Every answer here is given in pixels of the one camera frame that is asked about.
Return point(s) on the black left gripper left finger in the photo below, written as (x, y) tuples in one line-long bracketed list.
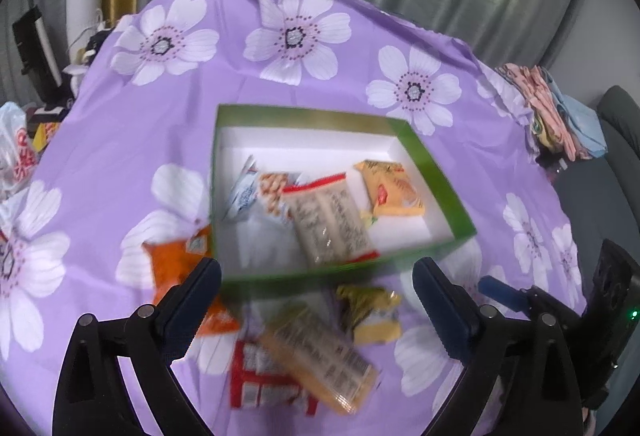
[(91, 397)]

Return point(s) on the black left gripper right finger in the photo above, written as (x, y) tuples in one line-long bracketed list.
[(530, 358)]

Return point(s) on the orange snack packet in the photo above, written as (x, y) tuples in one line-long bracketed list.
[(173, 261)]

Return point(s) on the gold black snack packet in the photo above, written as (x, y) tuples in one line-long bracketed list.
[(369, 314)]

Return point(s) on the clear long biscuit packet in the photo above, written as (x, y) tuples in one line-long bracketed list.
[(320, 358)]

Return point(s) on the yellow orange cracker packet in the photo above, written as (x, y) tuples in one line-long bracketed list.
[(390, 189)]

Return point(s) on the pale green snack packet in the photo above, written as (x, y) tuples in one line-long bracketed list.
[(328, 223)]

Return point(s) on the grey sofa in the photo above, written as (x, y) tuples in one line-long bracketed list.
[(599, 200)]

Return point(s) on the red white snack packet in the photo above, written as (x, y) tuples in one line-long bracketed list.
[(257, 381)]

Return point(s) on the pile of folded clothes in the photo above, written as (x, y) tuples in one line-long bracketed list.
[(561, 123)]

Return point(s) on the white plastic bag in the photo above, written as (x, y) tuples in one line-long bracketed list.
[(17, 155)]

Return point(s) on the purple floral tablecloth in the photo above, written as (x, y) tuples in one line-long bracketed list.
[(131, 162)]

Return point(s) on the blue white snack packet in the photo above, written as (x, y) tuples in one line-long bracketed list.
[(243, 193)]

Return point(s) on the peanut snack packet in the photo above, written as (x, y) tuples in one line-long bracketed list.
[(269, 195)]

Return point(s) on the green cardboard box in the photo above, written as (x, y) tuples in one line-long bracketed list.
[(261, 258)]

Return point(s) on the white cylindrical appliance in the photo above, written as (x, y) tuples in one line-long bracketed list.
[(82, 20)]

